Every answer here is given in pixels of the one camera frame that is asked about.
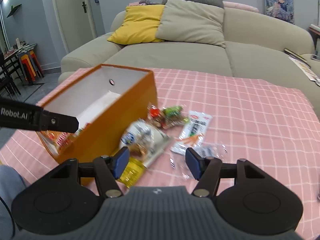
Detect white blue snack bag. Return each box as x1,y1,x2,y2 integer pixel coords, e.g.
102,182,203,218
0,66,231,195
119,119,172,168

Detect yellow cushion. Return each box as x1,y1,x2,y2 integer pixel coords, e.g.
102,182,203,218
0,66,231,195
107,4,164,45

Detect pink checked tablecloth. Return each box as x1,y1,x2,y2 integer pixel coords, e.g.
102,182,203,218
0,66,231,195
1,68,319,239

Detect magazine on sofa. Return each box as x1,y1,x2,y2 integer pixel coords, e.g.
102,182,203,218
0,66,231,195
289,56,320,86

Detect beige sofa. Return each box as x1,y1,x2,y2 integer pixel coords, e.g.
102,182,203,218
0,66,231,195
59,8,319,113

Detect beige cushion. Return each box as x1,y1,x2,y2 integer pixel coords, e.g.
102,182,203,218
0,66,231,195
155,0,226,48

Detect red green candy packet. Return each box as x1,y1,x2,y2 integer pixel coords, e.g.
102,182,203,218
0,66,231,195
147,103,189,129

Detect stacked colourful stools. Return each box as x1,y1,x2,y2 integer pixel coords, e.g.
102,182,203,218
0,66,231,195
18,49,44,85

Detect clear packet with white balls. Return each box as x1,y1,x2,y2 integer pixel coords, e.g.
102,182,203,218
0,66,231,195
170,144,229,180

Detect dark book on sofa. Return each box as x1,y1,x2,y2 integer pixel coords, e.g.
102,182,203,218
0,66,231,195
283,48,311,68

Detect white door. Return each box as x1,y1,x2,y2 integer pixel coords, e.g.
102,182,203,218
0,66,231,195
53,0,97,53

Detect black dining table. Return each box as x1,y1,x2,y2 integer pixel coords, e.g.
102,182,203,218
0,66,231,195
0,43,38,98

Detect white green stick-snack packet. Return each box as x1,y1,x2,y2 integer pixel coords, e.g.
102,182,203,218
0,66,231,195
170,111,213,155

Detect yellow snack packet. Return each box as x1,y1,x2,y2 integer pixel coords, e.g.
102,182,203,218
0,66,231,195
113,147,146,188

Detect red orange fries snack bag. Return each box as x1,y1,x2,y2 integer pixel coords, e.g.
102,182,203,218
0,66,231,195
39,131,77,155

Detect pink cushion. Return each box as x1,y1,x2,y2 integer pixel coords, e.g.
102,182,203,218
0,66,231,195
223,1,259,13

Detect orange cardboard box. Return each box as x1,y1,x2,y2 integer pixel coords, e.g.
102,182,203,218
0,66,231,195
37,64,157,164

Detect anime poster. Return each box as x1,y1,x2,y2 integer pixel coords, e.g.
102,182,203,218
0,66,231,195
265,0,295,24

